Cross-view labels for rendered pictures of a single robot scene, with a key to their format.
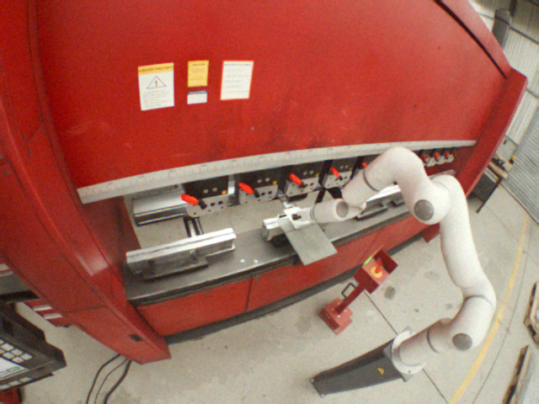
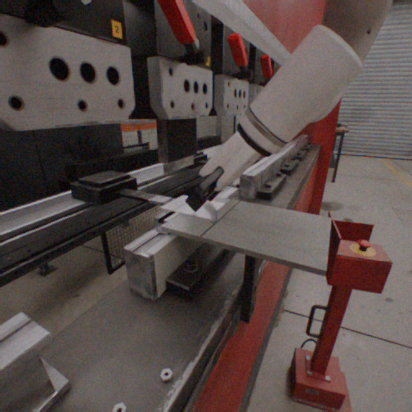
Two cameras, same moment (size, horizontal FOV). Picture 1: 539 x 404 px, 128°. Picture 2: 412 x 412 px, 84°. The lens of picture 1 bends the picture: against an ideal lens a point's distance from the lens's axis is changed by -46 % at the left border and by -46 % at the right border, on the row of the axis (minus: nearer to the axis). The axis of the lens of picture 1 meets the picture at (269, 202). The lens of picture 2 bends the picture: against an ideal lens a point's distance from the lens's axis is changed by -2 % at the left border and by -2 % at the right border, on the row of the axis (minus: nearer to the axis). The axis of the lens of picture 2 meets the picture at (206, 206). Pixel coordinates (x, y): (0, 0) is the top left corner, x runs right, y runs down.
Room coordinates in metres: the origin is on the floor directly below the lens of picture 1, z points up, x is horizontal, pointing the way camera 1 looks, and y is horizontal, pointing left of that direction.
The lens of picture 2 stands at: (0.44, 0.05, 1.19)
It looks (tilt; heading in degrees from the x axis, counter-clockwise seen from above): 22 degrees down; 332
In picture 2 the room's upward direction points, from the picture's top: straight up
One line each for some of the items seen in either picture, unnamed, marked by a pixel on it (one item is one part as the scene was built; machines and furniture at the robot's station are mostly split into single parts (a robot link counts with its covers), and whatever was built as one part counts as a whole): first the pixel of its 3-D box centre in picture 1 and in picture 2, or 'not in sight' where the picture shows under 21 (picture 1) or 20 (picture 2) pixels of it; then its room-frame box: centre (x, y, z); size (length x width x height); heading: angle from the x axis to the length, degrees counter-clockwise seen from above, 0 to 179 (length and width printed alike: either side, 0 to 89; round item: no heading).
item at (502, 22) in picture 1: (498, 31); not in sight; (2.05, -1.69, 2.54); 0.33 x 0.25 x 0.47; 123
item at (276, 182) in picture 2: (371, 210); (273, 185); (1.14, -0.66, 0.89); 0.30 x 0.05 x 0.03; 123
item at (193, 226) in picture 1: (187, 207); not in sight; (0.93, 0.46, 0.81); 0.64 x 0.08 x 0.14; 33
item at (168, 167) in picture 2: (297, 194); (178, 144); (0.86, -0.12, 1.13); 0.10 x 0.02 x 0.10; 123
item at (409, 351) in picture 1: (423, 346); not in sight; (0.21, -0.66, 1.09); 0.19 x 0.19 x 0.18
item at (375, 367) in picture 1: (354, 374); not in sight; (0.21, -0.66, 0.50); 0.18 x 0.18 x 1.00; 37
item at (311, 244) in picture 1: (306, 236); (249, 224); (0.74, -0.20, 1.00); 0.26 x 0.18 x 0.01; 33
